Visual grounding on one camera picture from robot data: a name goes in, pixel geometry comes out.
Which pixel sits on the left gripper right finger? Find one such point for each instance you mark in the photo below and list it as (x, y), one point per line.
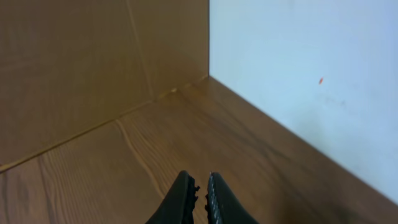
(222, 205)

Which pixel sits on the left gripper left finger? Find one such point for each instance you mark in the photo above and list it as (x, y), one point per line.
(178, 205)

